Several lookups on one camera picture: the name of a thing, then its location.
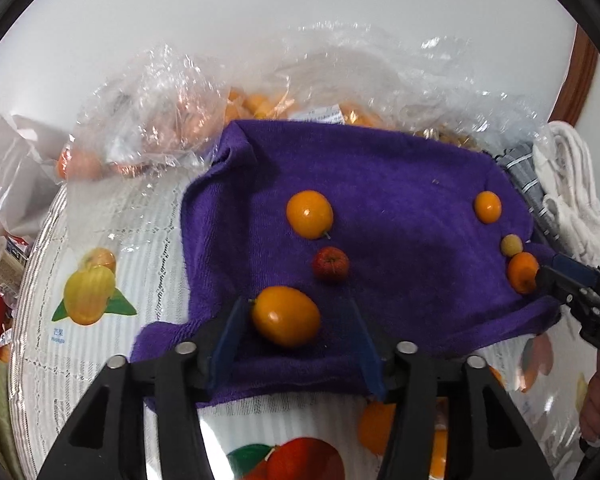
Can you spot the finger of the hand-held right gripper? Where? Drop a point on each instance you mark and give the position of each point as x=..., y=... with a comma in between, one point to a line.
x=547, y=282
x=577, y=271

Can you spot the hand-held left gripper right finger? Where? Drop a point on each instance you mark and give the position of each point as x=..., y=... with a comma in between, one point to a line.
x=367, y=350

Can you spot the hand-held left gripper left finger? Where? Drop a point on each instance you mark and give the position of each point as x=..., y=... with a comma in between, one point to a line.
x=227, y=340

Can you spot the small mandarin orange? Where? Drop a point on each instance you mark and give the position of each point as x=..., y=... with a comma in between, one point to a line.
x=487, y=206
x=521, y=272

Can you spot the small yellow-green fruit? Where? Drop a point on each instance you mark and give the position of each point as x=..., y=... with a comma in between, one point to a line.
x=511, y=245

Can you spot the large mandarin orange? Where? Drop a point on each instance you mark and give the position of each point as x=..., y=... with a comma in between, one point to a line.
x=285, y=317
x=307, y=212

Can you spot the small red fruit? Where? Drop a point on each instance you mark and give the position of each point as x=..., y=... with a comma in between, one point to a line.
x=331, y=263

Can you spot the purple towel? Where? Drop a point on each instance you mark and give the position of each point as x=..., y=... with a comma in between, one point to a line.
x=405, y=260

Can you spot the person's right hand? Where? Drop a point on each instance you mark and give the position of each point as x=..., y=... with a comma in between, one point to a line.
x=597, y=405

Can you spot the white striped towel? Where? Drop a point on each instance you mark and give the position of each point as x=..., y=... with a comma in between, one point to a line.
x=575, y=200

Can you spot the grey checked cloth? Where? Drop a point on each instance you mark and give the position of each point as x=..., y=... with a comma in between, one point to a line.
x=522, y=170

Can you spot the fruit print tablecloth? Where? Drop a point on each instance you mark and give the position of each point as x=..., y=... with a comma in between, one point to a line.
x=105, y=220

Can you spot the pale orange fruit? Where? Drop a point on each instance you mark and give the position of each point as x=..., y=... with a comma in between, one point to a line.
x=80, y=165

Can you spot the small cardboard box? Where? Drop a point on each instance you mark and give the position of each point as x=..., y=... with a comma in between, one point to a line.
x=7, y=260

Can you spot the bagged tangerines heap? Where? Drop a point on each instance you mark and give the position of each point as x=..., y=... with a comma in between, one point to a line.
x=265, y=105

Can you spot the crumpled clear plastic bag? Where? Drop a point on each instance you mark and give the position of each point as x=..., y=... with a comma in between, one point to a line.
x=150, y=110

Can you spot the large clear plastic bag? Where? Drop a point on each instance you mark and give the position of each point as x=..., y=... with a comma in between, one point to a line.
x=380, y=70

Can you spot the white plastic bag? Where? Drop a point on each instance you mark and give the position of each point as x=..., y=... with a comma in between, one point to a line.
x=15, y=160

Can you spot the brown wooden door frame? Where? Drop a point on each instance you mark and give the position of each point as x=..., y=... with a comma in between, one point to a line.
x=577, y=80

